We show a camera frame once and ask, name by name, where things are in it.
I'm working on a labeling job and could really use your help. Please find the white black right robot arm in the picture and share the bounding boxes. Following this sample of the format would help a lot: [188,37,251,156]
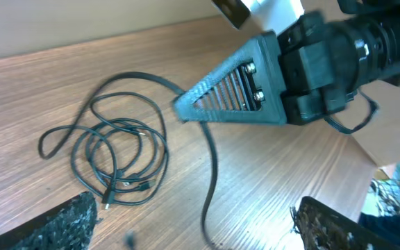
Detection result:
[174,1,400,125]

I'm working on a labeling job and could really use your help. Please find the black cable bundle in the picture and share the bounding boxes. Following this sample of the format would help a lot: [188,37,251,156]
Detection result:
[37,91,170,210]

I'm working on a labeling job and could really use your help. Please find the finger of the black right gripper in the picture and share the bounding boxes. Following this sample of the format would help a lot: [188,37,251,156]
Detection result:
[174,31,287,126]

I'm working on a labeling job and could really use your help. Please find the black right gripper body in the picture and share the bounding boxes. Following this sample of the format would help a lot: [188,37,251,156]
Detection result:
[278,11,360,125]

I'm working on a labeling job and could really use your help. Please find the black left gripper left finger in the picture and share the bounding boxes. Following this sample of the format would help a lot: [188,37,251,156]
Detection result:
[0,192,97,250]

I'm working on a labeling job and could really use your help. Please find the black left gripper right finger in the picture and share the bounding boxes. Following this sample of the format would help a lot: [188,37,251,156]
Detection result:
[290,196,400,250]

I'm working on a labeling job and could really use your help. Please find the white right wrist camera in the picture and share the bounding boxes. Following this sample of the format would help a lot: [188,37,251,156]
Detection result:
[212,0,305,34]

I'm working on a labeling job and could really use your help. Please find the thick black separated cable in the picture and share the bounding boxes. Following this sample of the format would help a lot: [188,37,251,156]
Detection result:
[71,71,222,249]

